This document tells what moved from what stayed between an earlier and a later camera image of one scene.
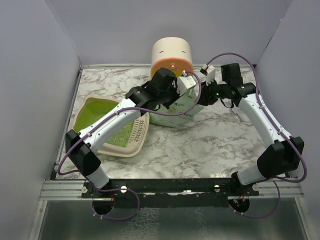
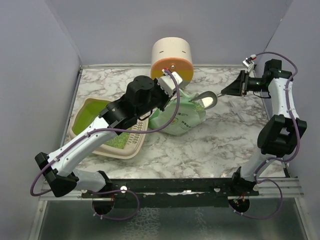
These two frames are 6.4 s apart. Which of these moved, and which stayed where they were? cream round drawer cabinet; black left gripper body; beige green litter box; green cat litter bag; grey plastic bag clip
Moved: green cat litter bag; grey plastic bag clip
Stayed: black left gripper body; cream round drawer cabinet; beige green litter box
